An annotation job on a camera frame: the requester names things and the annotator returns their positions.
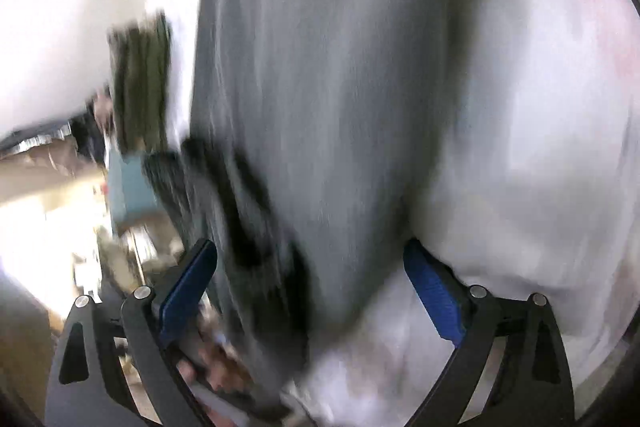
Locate dark grey sweatpants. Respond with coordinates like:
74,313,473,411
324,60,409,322
145,0,474,426

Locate person left hand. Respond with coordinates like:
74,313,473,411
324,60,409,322
176,314,252,393

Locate white floral bed sheet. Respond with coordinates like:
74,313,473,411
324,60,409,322
155,0,639,414

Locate folded olive pants stack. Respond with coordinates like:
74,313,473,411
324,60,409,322
107,12,171,156

